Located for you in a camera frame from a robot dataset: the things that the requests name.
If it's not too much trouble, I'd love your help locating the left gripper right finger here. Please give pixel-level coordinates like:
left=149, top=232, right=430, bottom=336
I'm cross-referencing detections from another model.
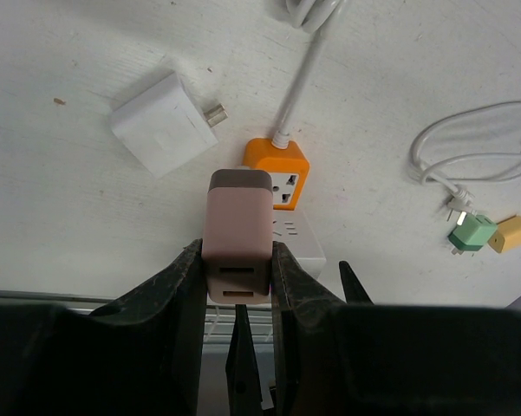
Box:
left=271, top=243, right=521, bottom=415

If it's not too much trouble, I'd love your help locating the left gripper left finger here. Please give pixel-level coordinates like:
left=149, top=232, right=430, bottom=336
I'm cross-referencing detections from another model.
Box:
left=0, top=240, right=206, bottom=415

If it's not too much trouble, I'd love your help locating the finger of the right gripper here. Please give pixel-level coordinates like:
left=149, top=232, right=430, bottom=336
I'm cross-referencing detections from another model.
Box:
left=225, top=305, right=263, bottom=415
left=339, top=261, right=373, bottom=304

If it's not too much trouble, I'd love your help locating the pink brown charger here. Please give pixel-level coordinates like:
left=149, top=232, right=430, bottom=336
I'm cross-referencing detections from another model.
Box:
left=201, top=169, right=273, bottom=305

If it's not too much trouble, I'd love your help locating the white strip cable with plug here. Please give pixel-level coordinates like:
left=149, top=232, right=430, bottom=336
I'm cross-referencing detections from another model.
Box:
left=408, top=100, right=521, bottom=226

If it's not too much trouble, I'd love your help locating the white charger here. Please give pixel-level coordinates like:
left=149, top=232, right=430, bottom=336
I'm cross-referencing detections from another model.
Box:
left=110, top=72, right=228, bottom=179

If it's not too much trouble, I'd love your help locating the white cube socket adapter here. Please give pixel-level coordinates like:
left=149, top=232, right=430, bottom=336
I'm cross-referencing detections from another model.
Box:
left=272, top=209, right=327, bottom=279

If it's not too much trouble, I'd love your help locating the orange power strip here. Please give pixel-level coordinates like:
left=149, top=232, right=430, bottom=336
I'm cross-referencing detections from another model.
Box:
left=242, top=138, right=310, bottom=211

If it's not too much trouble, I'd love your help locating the green charger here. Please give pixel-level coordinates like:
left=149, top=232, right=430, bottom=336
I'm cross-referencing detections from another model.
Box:
left=447, top=212, right=498, bottom=255

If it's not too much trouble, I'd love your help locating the yellow charger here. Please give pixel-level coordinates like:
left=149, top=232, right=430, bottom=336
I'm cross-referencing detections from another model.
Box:
left=488, top=215, right=521, bottom=254

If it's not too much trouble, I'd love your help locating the aluminium rail frame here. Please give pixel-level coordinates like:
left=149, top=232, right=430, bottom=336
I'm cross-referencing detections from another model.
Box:
left=0, top=288, right=274, bottom=348

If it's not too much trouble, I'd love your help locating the orange strip white cable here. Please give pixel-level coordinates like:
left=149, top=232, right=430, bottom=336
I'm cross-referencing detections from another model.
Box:
left=270, top=0, right=350, bottom=151

